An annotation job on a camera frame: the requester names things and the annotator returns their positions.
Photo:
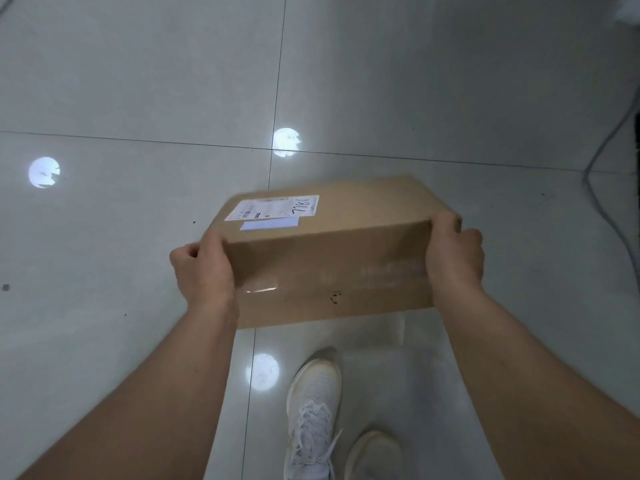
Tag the person's left hand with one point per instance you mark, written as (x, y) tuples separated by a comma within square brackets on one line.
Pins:
[(202, 274)]

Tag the person's right hand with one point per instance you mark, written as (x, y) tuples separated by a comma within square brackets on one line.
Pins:
[(452, 264)]

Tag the person's left thumb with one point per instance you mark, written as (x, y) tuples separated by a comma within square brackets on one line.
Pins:
[(216, 247)]

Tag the person's right thumb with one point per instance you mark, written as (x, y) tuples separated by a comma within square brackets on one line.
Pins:
[(442, 232)]

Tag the brown cardboard box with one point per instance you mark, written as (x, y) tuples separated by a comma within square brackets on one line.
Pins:
[(330, 249)]

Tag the person's right forearm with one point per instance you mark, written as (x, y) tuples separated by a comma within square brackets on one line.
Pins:
[(530, 389)]

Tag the person's left forearm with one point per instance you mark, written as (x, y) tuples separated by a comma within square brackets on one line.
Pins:
[(145, 394)]

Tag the white shipping label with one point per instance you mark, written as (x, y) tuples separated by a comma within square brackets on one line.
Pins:
[(272, 208)]

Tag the white sneaker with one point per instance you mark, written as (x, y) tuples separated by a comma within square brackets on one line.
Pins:
[(311, 419), (372, 457)]

